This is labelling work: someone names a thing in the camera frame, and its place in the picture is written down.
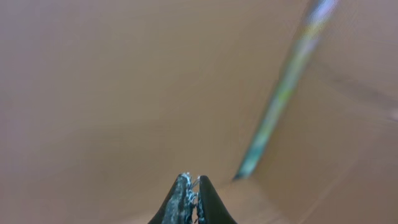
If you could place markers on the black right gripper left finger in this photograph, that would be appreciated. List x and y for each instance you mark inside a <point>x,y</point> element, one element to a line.
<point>177,208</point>

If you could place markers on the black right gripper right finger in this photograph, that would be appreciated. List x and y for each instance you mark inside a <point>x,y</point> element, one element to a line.
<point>210,208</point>

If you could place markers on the brown cardboard back panel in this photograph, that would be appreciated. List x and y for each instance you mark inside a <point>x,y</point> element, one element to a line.
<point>104,103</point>

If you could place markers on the blue-green patterned strip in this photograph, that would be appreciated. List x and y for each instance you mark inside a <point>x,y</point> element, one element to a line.
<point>305,41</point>

